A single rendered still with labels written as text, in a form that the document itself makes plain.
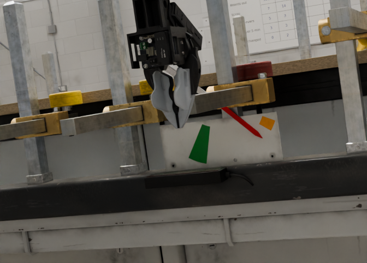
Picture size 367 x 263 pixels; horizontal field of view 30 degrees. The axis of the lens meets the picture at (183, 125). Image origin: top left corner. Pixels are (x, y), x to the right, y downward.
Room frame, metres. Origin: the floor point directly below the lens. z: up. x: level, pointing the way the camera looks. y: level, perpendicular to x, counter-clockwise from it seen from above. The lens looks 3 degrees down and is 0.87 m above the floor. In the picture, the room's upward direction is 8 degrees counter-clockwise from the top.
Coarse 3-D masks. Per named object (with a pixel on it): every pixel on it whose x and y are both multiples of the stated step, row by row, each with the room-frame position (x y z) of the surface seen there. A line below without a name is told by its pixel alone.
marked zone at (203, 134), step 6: (204, 126) 1.44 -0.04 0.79; (204, 132) 1.44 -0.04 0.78; (198, 138) 1.44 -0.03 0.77; (204, 138) 1.44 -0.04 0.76; (198, 144) 1.44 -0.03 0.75; (204, 144) 1.44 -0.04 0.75; (192, 150) 1.45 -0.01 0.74; (198, 150) 1.45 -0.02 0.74; (204, 150) 1.44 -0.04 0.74; (192, 156) 1.45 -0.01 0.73; (198, 156) 1.45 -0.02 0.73; (204, 156) 1.44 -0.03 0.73; (204, 162) 1.44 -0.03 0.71
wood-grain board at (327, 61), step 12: (300, 60) 1.52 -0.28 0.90; (312, 60) 1.51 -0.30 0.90; (324, 60) 1.51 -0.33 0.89; (336, 60) 1.50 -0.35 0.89; (360, 60) 1.48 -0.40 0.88; (276, 72) 1.55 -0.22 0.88; (288, 72) 1.54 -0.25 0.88; (300, 72) 1.53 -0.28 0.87; (204, 84) 1.61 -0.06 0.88; (216, 84) 1.60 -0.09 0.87; (84, 96) 1.74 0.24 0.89; (96, 96) 1.72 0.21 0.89; (108, 96) 1.71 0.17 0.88; (0, 108) 1.83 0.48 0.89; (12, 108) 1.82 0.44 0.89; (48, 108) 1.78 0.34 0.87
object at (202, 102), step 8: (232, 88) 1.28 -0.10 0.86; (240, 88) 1.33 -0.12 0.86; (248, 88) 1.38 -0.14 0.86; (200, 96) 1.12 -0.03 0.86; (208, 96) 1.15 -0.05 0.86; (216, 96) 1.19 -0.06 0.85; (224, 96) 1.23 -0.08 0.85; (232, 96) 1.27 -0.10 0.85; (240, 96) 1.32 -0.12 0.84; (248, 96) 1.37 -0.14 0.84; (200, 104) 1.11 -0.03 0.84; (208, 104) 1.15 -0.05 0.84; (216, 104) 1.19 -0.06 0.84; (224, 104) 1.23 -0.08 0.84; (232, 104) 1.27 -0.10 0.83; (192, 112) 1.10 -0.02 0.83; (200, 112) 1.11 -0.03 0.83
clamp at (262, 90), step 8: (256, 80) 1.39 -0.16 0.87; (264, 80) 1.38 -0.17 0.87; (272, 80) 1.42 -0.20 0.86; (208, 88) 1.44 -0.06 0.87; (216, 88) 1.42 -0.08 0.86; (224, 88) 1.42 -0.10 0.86; (256, 88) 1.39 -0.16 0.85; (264, 88) 1.38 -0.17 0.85; (272, 88) 1.41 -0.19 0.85; (256, 96) 1.39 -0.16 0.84; (264, 96) 1.39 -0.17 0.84; (272, 96) 1.40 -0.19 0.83; (240, 104) 1.41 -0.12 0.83; (248, 104) 1.40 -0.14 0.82; (256, 104) 1.39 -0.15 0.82
